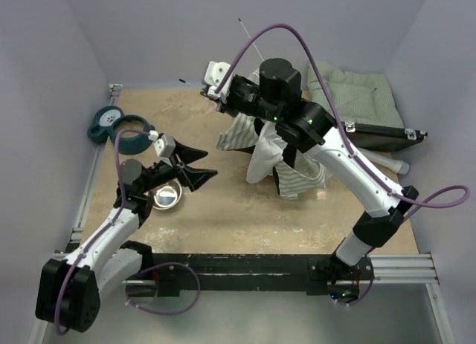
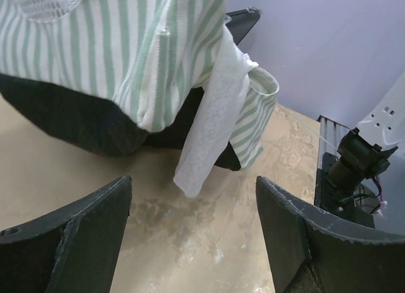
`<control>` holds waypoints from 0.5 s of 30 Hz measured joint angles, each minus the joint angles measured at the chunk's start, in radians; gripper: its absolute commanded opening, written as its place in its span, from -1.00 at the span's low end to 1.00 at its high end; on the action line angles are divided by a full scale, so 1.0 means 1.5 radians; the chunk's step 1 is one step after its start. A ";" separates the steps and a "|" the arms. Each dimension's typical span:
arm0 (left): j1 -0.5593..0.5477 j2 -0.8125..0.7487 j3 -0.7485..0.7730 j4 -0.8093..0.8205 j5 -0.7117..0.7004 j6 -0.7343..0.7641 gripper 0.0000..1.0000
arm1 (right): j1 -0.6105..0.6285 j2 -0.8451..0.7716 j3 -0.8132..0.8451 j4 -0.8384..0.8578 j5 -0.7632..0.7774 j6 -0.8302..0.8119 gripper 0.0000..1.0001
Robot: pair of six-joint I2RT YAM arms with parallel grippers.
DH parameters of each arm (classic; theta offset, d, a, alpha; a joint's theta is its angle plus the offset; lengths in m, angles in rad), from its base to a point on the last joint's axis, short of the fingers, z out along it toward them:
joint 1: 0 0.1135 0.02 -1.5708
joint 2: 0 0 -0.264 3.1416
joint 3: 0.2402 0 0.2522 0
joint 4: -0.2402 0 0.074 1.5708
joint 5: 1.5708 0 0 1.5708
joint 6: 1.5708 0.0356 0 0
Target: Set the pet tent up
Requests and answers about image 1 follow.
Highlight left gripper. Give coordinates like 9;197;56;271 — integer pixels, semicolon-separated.
141;140;216;194

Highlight white tent pole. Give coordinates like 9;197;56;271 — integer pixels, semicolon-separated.
237;18;266;62
178;78;203;89

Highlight green striped pet tent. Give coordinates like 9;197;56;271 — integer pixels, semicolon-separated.
216;71;328;201

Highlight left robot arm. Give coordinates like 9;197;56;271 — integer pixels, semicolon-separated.
35;134;217;335

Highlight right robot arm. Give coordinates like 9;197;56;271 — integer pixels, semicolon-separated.
207;58;419;279

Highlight steel pet bowl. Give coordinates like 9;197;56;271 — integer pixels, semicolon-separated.
149;179;182;210

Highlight teal pet feeder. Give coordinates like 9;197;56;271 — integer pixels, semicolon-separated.
87;106;155;155

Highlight green checked cushion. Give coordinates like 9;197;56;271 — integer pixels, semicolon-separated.
316;61;404;129

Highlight black carrying case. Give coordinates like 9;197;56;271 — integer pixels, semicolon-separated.
343;122;428;152

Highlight white plastic tube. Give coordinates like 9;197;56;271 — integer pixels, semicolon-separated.
366;151;410;175

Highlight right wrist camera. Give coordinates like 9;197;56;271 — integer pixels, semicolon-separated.
202;61;231;102

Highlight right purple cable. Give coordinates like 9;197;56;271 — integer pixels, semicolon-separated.
215;23;470;222

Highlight purple cable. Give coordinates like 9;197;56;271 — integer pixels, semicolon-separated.
54;128;157;336
215;23;470;222

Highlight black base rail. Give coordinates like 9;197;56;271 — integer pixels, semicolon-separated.
133;253;374;296

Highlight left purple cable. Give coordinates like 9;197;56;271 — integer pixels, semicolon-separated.
54;128;157;336

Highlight aluminium frame rail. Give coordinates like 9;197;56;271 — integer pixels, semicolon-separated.
370;254;439;285

